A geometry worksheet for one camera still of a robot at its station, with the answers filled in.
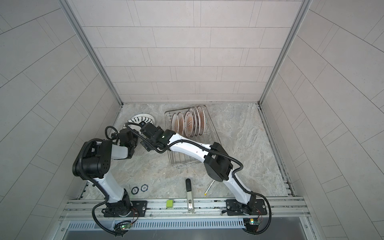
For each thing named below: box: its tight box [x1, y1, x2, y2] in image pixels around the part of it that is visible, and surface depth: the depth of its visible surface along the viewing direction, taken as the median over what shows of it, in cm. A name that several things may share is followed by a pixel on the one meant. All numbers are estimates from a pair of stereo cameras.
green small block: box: [166, 199, 174, 208], surface depth 75 cm
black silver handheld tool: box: [185, 178, 195, 213], surface depth 74 cm
